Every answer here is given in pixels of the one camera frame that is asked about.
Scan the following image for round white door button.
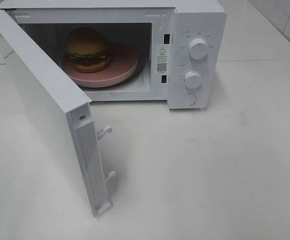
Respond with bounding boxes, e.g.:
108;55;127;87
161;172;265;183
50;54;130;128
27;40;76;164
181;93;197;106

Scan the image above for pink round plate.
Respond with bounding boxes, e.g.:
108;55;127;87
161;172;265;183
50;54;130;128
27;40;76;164
59;42;140;88

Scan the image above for white microwave door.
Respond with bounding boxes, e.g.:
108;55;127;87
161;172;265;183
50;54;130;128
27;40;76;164
0;10;116;217

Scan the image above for burger with lettuce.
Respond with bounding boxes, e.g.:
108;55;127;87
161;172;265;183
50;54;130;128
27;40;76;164
65;27;111;73

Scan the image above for glass microwave turntable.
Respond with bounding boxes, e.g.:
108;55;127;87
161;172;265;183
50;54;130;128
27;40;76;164
78;59;146;91

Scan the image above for lower white timer knob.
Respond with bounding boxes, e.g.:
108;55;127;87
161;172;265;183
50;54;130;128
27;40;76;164
184;71;203;89

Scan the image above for white warning label sticker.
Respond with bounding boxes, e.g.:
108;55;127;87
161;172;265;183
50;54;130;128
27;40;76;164
154;44;171;74

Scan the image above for white microwave oven body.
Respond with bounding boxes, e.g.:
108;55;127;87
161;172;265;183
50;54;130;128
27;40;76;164
0;0;227;109

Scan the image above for upper white power knob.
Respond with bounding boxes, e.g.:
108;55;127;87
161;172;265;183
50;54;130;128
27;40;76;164
187;36;209;60

